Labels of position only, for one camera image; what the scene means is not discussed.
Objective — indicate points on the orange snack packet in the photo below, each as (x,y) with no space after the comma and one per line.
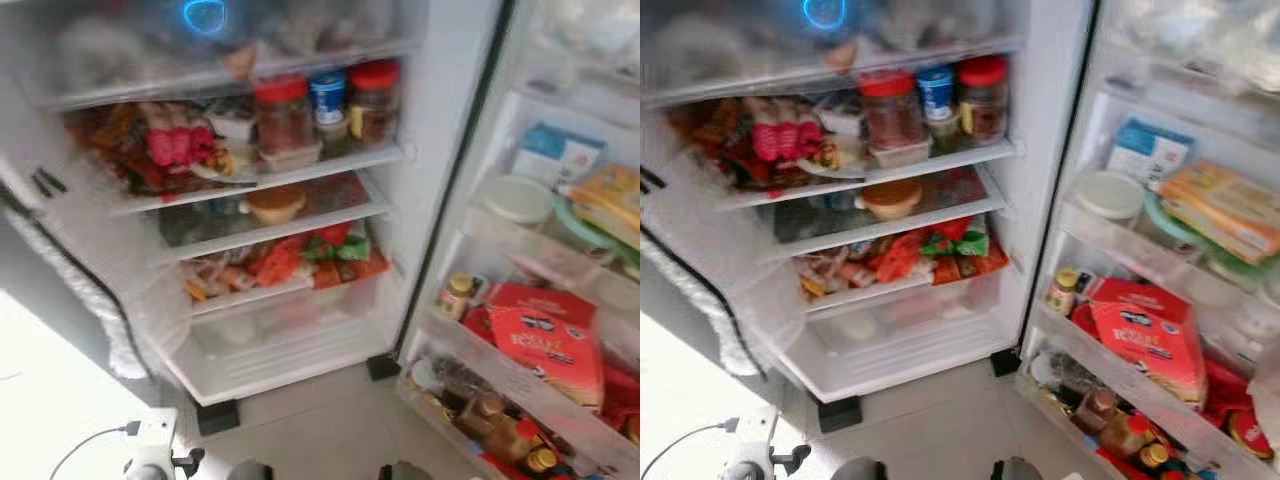
(355,272)
(972,267)

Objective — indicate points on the black fridge foot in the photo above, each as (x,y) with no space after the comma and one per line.
(217,418)
(383,367)
(840,414)
(1006,362)

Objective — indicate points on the clear crisper drawer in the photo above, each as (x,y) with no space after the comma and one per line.
(280,340)
(900,335)

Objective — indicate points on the green plate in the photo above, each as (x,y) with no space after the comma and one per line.
(1175,235)
(575,232)

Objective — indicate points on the orange round food container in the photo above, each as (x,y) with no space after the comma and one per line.
(276,203)
(892,198)

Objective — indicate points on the brown bottle with gold cap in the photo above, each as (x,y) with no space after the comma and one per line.
(542,461)
(1152,456)

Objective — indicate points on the red biscuit box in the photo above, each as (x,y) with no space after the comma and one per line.
(1148,335)
(545,340)

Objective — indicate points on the grey robot leg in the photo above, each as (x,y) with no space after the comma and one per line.
(1015,470)
(856,470)
(250,472)
(405,472)

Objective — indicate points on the blue and white carton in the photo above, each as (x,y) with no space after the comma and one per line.
(1148,150)
(555,152)

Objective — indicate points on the brown sauce bottle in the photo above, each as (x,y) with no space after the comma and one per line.
(1124,435)
(480,415)
(1096,410)
(516,438)

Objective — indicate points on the red foil packet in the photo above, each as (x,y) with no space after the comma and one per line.
(1225,392)
(622,400)

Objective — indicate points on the grey robot right leg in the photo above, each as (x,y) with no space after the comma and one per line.
(1015,470)
(405,472)

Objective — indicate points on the dark red lid jar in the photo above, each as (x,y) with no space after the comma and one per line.
(374,105)
(983,100)

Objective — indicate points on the clear fridge door bin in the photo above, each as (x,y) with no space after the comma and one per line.
(1120,250)
(450,335)
(1060,335)
(520,255)

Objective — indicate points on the green snack packet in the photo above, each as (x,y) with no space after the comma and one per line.
(340,248)
(955,244)

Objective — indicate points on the large red lid jar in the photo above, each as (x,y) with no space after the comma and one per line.
(284,115)
(892,110)

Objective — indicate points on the grey robot left leg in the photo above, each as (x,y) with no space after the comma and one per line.
(856,470)
(250,472)

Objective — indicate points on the pale snack packet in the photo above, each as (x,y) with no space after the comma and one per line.
(215,278)
(830,274)

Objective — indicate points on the white fridge door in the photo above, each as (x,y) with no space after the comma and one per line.
(40,260)
(1120,90)
(520,100)

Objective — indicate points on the pile of red food packets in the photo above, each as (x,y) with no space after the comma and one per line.
(712,140)
(115,145)

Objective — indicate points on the clear glass fridge shelf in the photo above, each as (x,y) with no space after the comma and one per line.
(960,205)
(150,88)
(340,215)
(350,160)
(760,85)
(965,155)

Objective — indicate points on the yellow orange food packages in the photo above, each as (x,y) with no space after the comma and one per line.
(612,200)
(1225,205)

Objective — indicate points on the small yellow lid jar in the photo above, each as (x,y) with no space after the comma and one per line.
(455,297)
(1062,292)

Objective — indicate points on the white fridge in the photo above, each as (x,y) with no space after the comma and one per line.
(1045,150)
(440,150)

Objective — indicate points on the blue lid jar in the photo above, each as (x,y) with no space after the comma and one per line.
(328,95)
(936,92)

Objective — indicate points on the clear plastic food box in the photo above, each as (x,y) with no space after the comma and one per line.
(292,157)
(900,154)

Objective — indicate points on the white round lidded tub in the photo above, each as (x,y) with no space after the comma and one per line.
(1110,194)
(516,198)

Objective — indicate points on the red snack packet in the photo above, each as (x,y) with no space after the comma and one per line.
(895,258)
(280,262)

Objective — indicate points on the pink sausage pack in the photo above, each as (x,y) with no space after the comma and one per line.
(180,146)
(786,142)

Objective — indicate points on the white plate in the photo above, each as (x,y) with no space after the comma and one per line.
(845,168)
(235,173)

